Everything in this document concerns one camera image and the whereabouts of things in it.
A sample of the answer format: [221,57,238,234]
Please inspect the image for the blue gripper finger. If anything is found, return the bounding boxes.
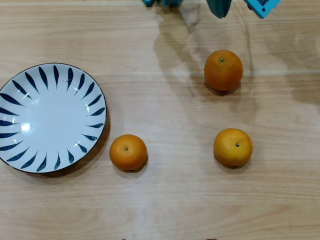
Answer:
[206,0,232,20]

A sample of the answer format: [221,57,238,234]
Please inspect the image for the dark orange oval mandarin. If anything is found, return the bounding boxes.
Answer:
[203,49,244,92]

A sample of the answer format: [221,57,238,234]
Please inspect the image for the yellow-orange mandarin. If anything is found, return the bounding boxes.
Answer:
[213,127,254,168]

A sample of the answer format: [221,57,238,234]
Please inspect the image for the small round orange mandarin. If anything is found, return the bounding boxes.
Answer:
[109,134,148,172]

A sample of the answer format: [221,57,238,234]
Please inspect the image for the white plate blue strokes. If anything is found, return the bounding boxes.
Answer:
[0,62,108,174]

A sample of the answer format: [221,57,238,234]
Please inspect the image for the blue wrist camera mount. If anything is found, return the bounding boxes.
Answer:
[243,0,283,20]

